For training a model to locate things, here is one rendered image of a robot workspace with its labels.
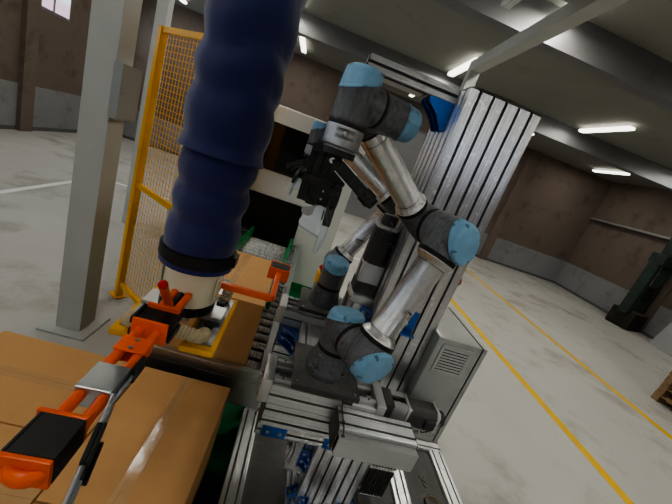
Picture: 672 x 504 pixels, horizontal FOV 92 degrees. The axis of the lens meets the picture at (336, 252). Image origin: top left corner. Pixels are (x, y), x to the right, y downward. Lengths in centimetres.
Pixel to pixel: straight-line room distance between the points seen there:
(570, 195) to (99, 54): 1348
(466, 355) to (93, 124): 227
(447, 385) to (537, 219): 1238
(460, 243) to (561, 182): 1293
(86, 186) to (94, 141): 28
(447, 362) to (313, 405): 52
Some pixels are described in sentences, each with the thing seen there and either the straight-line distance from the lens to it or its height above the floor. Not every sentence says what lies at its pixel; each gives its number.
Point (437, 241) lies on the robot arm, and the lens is 91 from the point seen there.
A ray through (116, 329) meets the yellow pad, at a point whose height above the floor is 107.
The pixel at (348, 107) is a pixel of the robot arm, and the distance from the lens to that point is 65.
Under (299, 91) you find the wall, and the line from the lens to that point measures 1100.
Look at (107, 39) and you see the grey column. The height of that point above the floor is 186.
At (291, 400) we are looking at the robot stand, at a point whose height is 94.
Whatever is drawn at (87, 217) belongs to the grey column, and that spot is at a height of 84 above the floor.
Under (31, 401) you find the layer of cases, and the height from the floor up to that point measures 54.
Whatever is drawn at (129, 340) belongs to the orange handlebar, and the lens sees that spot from 86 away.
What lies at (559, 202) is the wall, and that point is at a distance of 1392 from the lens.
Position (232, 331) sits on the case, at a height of 77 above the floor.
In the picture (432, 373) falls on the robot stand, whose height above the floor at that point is 108.
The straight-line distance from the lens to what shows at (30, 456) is 67.
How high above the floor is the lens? 171
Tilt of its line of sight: 16 degrees down
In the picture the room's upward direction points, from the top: 20 degrees clockwise
